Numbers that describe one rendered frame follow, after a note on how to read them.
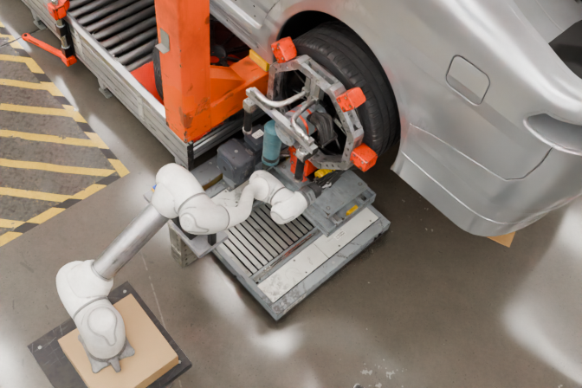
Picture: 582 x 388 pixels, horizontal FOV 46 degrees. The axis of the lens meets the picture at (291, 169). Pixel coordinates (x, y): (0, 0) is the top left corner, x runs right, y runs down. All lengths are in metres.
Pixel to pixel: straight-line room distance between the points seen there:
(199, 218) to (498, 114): 1.13
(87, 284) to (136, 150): 1.37
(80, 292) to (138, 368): 0.40
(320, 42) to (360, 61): 0.19
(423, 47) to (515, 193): 0.65
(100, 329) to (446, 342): 1.72
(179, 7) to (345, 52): 0.71
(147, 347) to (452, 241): 1.77
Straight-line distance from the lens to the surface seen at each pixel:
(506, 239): 3.97
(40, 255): 3.73
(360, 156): 2.92
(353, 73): 2.85
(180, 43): 2.86
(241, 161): 3.44
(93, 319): 2.75
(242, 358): 3.38
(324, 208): 3.53
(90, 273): 2.82
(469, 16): 2.43
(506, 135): 2.52
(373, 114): 2.87
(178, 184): 2.59
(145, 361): 2.97
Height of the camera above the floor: 3.17
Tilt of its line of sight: 54 degrees down
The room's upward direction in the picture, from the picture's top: 9 degrees clockwise
